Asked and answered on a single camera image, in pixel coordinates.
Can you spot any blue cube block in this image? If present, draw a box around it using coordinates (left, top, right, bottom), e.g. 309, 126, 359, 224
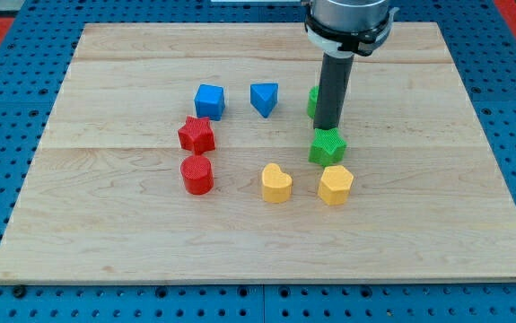
194, 84, 225, 121

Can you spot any green circle block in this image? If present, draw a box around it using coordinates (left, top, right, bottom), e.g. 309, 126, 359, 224
307, 85, 319, 119

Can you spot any blue triangle block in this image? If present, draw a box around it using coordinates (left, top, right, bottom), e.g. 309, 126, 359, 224
250, 83, 279, 118

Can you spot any green star block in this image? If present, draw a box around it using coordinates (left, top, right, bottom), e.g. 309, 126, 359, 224
308, 127, 347, 167

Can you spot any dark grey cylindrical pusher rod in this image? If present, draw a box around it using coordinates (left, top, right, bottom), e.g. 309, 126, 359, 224
313, 54, 354, 130

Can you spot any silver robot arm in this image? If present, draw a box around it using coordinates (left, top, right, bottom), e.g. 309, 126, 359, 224
304, 0, 398, 130

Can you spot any yellow heart block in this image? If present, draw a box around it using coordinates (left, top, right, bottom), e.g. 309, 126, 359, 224
261, 163, 293, 204

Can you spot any red cylinder block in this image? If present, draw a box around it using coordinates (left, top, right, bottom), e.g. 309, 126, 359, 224
180, 155, 214, 195

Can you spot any yellow hexagon block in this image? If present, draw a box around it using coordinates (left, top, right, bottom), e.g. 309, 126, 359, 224
318, 165, 354, 205

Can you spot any light wooden board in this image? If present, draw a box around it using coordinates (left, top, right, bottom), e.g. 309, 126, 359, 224
0, 22, 516, 285

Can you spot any red star block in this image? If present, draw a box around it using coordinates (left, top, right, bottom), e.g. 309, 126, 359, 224
178, 116, 215, 155

